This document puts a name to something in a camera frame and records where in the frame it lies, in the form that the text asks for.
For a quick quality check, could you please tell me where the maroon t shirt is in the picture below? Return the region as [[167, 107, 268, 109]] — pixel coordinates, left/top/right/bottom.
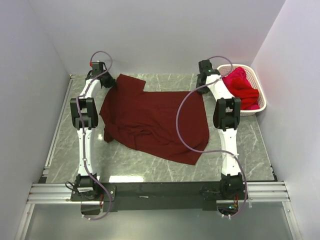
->
[[99, 74, 210, 165]]

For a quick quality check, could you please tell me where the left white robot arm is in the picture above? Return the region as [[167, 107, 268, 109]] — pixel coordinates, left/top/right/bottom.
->
[[69, 61, 116, 201]]

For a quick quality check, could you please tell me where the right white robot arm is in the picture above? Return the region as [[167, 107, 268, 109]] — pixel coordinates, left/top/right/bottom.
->
[[196, 59, 245, 199]]

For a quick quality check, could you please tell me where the white plastic laundry basket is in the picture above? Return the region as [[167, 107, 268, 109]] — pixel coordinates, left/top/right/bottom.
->
[[217, 64, 267, 116]]

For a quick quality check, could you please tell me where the pink t shirt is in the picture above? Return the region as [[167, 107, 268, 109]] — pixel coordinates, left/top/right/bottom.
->
[[222, 67, 251, 92]]

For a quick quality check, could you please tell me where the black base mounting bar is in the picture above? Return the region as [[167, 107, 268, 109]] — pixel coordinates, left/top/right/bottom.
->
[[70, 181, 248, 212]]

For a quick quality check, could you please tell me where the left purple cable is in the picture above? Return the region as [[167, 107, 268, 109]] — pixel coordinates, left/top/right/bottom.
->
[[76, 51, 118, 221]]

